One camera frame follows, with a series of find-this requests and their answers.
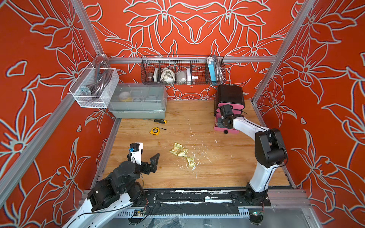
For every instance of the pink drawer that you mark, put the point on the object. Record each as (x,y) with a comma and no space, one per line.
(225,131)
(235,112)
(234,106)

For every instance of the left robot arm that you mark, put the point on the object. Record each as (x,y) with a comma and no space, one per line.
(116,193)

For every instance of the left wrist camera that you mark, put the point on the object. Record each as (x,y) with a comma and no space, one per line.
(135,153)

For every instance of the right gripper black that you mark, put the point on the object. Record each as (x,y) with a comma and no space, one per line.
(219,123)

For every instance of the grey plastic storage box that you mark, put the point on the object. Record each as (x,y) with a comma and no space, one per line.
(139,101)

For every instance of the green cookie packet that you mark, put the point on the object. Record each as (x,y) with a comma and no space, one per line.
(183,152)
(176,149)
(191,162)

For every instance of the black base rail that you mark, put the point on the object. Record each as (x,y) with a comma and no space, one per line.
(201,201)

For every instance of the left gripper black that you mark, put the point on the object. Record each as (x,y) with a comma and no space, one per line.
(153,165)

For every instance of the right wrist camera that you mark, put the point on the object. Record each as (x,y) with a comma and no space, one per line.
(226,111)

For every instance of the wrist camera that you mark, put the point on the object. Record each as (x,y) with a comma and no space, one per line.
(135,153)
(226,111)

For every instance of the yellow black screwdriver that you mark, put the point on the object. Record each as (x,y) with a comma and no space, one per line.
(161,121)

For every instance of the black drawer cabinet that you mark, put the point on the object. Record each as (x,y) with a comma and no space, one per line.
(231,94)

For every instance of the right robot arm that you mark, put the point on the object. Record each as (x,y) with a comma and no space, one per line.
(270,153)

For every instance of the black wire basket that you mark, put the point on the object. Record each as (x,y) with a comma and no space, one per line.
(180,70)

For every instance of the clear plastic wall bin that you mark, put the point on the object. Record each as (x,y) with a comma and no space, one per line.
(95,89)

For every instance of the yellow tape measure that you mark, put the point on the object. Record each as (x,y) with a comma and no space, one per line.
(156,130)

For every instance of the pink bottom drawer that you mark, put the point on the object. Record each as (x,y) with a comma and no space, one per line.
(225,131)

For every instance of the pink top drawer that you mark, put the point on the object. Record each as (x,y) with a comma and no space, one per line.
(234,106)

